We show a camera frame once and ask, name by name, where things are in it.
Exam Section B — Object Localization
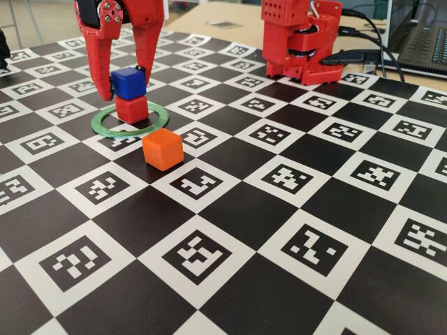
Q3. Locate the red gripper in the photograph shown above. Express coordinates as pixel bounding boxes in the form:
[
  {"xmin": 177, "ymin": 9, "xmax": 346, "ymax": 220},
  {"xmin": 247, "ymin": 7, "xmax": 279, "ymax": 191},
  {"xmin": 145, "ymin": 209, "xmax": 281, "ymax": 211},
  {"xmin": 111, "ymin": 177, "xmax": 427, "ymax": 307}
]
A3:
[{"xmin": 75, "ymin": 0, "xmax": 166, "ymax": 102}]

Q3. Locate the blue cube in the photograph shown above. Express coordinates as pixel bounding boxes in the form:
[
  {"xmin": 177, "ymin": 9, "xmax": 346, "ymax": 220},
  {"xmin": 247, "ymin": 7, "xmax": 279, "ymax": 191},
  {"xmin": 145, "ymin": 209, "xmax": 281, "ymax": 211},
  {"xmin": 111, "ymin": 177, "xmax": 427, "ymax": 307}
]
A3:
[{"xmin": 110, "ymin": 66, "xmax": 147, "ymax": 101}]

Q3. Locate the red cube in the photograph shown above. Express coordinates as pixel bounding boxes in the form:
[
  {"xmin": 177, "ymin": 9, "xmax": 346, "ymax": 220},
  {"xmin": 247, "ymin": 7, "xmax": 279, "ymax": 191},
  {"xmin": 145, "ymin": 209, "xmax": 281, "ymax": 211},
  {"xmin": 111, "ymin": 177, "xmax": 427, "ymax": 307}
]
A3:
[{"xmin": 115, "ymin": 94, "xmax": 149, "ymax": 125}]

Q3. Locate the orange cube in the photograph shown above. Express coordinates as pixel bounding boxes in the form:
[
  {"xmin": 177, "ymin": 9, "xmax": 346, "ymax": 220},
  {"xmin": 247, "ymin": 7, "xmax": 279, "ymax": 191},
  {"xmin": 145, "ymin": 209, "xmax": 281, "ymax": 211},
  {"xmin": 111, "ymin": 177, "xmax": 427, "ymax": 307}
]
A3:
[{"xmin": 141, "ymin": 127, "xmax": 185, "ymax": 172}]

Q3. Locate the small printed marker paper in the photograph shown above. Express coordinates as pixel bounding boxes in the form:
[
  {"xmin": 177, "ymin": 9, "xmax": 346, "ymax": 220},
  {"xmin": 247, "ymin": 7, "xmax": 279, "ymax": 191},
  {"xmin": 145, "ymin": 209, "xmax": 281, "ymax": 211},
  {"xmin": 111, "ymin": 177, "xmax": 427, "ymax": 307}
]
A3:
[{"xmin": 205, "ymin": 20, "xmax": 242, "ymax": 29}]

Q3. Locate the black white marker mat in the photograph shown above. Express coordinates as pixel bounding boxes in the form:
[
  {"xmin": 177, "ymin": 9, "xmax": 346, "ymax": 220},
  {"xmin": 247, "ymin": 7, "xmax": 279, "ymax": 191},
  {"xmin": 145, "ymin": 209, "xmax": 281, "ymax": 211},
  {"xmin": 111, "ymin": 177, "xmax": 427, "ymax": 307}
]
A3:
[{"xmin": 0, "ymin": 27, "xmax": 447, "ymax": 335}]

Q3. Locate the dark laptop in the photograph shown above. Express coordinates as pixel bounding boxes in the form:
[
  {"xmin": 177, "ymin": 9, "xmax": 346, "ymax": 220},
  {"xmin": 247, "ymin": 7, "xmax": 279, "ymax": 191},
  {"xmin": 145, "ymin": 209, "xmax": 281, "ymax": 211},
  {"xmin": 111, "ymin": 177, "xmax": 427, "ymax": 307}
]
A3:
[{"xmin": 386, "ymin": 0, "xmax": 447, "ymax": 78}]

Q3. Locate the green flat ring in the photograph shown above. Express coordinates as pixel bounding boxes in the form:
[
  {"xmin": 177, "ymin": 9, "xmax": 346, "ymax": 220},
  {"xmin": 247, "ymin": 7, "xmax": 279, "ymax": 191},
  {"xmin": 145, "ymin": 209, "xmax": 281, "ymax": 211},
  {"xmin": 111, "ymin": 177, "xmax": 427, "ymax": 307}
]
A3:
[{"xmin": 90, "ymin": 104, "xmax": 170, "ymax": 139}]

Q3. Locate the black USB cable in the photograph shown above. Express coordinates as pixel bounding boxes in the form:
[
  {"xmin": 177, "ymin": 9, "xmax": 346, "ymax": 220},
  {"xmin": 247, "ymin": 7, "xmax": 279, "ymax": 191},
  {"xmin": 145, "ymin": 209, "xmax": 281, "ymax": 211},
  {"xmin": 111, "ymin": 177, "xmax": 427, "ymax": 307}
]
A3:
[
  {"xmin": 337, "ymin": 26, "xmax": 408, "ymax": 83},
  {"xmin": 340, "ymin": 8, "xmax": 388, "ymax": 80}
]

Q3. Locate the black clamp handle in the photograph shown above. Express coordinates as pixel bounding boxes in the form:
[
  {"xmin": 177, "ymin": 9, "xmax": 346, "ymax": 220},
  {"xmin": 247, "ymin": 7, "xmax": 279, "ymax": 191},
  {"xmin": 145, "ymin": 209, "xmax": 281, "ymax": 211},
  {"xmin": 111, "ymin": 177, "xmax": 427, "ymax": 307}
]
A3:
[{"xmin": 320, "ymin": 50, "xmax": 385, "ymax": 67}]

